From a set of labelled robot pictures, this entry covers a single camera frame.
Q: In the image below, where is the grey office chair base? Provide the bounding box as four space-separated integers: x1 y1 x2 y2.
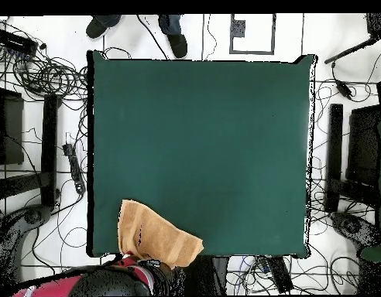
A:
0 203 53 296
329 211 381 249

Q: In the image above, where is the black floor box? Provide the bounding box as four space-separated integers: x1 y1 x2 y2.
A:
266 256 294 294

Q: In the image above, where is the black stand frame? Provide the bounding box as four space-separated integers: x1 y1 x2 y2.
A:
324 103 381 214
0 66 62 209

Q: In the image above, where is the black network switch box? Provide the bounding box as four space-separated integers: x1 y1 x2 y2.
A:
0 29 39 56

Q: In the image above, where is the grey square floor frame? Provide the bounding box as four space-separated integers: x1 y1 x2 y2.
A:
229 13 276 56

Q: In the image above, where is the tan terry towel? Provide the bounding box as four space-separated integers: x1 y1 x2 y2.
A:
117 199 205 269

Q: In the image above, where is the black power adapter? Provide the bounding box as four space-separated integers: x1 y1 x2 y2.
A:
335 79 355 101

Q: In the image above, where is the black tripod leg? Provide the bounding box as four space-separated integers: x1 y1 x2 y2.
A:
324 12 381 65

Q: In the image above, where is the black power strip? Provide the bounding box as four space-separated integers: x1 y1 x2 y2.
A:
62 142 87 195

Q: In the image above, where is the dark green table cloth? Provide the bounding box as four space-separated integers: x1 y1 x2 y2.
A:
86 49 318 259

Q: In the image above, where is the long black floor cable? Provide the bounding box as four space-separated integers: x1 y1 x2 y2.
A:
136 14 170 60

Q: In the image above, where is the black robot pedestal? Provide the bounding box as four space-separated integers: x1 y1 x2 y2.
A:
184 255 231 296

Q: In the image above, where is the black cable tangle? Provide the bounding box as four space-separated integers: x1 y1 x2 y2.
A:
0 18 90 104

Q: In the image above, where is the person's right leg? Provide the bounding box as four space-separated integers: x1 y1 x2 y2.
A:
85 14 122 40

